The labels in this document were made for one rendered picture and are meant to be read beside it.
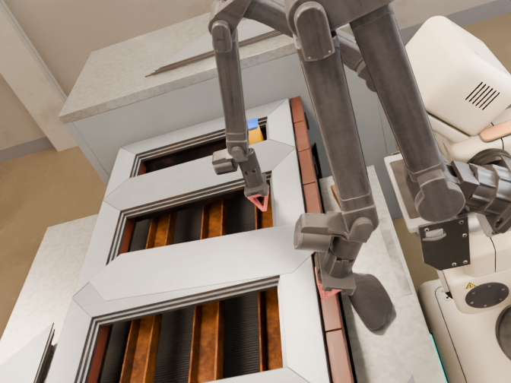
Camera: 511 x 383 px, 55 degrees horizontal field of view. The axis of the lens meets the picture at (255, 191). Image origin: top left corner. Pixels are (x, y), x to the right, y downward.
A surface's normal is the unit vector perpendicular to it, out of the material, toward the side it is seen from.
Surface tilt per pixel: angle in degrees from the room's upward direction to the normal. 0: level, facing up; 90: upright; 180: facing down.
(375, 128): 90
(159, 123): 90
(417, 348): 0
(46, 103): 90
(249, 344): 0
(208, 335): 0
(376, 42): 98
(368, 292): 9
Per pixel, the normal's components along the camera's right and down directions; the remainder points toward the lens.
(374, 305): -0.40, -0.63
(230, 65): 0.01, 0.77
